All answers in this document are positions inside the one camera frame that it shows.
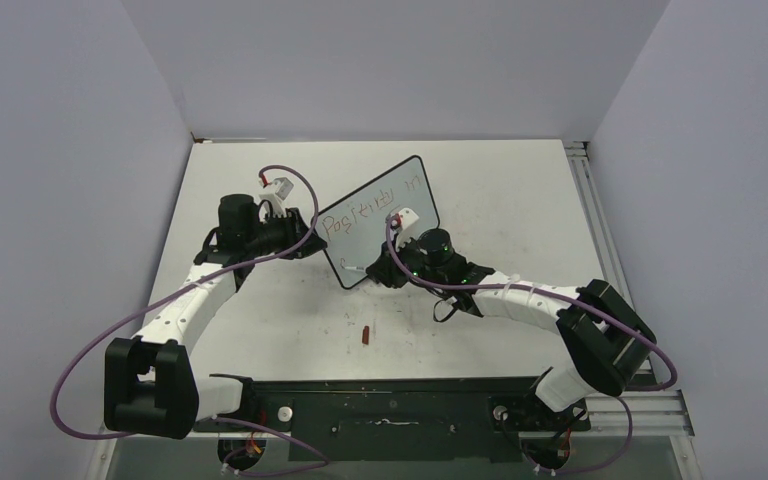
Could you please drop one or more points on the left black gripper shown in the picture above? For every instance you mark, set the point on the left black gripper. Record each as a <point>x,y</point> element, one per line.
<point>292,225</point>

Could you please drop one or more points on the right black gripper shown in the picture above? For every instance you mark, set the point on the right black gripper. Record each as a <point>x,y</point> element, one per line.
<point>387,269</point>

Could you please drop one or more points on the small black-framed whiteboard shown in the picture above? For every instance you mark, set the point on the small black-framed whiteboard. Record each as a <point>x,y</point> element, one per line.
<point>354,226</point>

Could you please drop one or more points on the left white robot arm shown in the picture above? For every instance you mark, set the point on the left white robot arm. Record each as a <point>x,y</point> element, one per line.
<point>149,384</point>

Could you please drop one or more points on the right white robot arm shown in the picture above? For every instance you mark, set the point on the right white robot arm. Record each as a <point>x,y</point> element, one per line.
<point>606,340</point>

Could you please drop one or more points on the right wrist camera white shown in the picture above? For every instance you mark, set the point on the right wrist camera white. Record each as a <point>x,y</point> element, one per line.
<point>402,220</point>

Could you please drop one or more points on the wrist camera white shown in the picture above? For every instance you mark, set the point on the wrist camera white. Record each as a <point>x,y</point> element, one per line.
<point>402,220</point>
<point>275,193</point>

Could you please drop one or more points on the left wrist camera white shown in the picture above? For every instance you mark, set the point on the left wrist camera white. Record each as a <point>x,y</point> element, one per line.
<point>275,193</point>

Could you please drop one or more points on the aluminium frame rail right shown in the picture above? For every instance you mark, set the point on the aluminium frame rail right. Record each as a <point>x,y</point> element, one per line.
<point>580,165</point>

